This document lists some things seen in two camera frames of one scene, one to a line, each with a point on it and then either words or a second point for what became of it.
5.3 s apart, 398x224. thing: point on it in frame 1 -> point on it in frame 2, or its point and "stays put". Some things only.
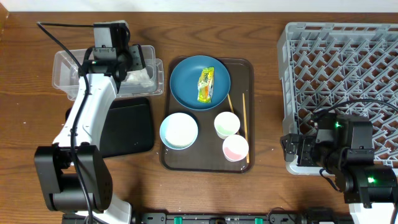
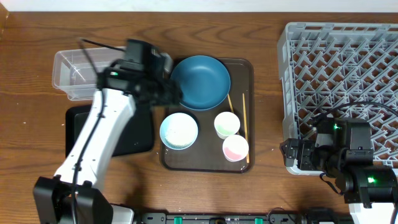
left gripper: [136, 56] -> [170, 96]
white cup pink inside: [235, 147] stays put
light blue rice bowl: [178, 130] stays put
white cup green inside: [226, 124] stays put
